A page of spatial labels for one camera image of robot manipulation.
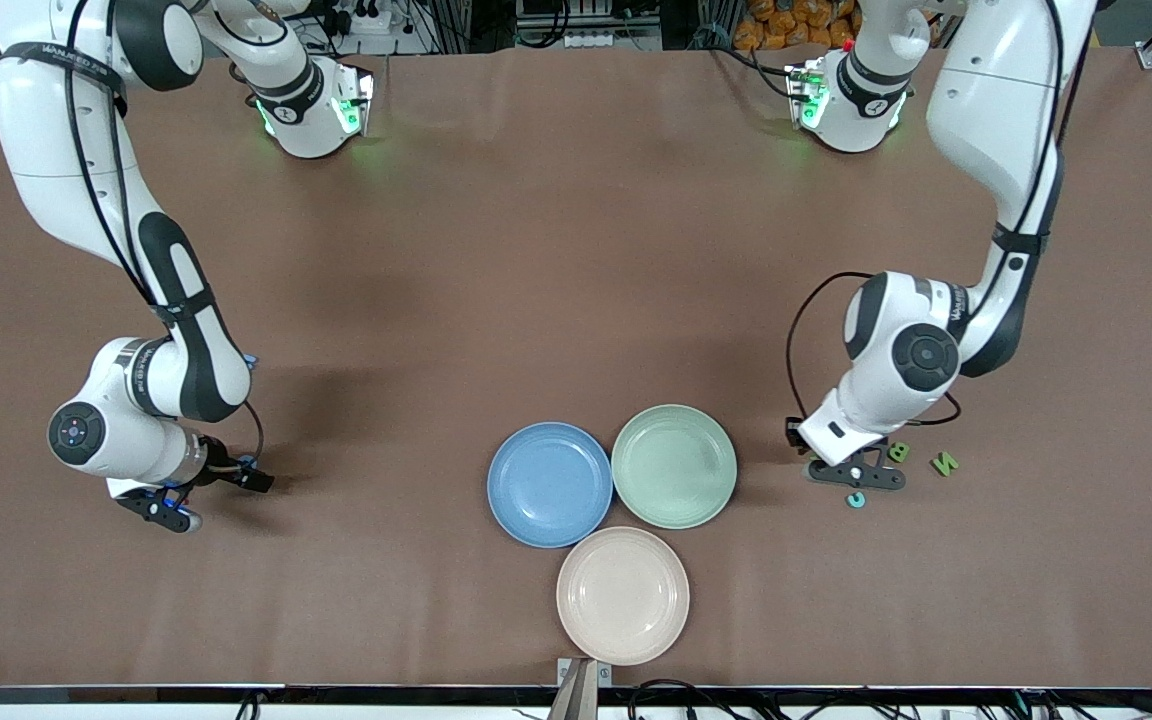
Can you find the brown table cover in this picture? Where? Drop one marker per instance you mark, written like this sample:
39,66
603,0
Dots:
576,250

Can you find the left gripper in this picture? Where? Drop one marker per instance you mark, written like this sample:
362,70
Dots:
792,436

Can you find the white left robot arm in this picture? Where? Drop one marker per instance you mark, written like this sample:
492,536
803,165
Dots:
996,100

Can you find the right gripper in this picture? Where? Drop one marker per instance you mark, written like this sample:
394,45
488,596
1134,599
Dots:
227,469

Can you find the black table edge rail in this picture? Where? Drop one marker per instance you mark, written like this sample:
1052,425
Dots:
136,694

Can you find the blue round plate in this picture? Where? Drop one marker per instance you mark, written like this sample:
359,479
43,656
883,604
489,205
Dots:
576,520

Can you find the green foam letter B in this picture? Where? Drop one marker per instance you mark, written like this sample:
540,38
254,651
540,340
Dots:
900,451

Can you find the bag of orange fruit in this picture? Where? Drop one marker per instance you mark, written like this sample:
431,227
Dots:
786,25

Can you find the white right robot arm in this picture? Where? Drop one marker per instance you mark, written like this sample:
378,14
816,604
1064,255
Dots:
56,150

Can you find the black equipment rack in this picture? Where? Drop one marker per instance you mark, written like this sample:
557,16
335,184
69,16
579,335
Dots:
586,12

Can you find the green foam letter N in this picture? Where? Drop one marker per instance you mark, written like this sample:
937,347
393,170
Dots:
944,464

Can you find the teal foam letter C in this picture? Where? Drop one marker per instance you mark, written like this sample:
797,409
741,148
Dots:
850,501

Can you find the white power strip with plugs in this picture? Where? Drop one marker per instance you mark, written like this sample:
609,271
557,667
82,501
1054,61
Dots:
373,22

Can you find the beige round plate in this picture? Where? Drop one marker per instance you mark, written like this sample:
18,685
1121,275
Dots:
623,596

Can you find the green round plate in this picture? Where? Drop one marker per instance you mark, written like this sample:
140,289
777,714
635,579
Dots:
656,495

